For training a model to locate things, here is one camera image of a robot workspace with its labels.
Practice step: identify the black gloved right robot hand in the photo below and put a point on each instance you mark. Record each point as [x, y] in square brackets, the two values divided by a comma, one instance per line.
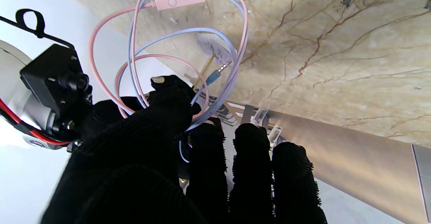
[107, 116]

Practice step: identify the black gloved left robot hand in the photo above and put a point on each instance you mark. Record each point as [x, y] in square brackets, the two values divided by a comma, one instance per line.
[151, 170]

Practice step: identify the gold rack with marble base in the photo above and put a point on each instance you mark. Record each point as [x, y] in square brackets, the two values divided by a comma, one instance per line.
[213, 54]

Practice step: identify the clear acrylic name plate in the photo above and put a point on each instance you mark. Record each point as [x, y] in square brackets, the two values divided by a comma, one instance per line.
[276, 133]
[261, 116]

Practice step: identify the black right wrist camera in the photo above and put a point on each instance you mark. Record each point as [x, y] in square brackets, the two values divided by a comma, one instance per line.
[55, 86]

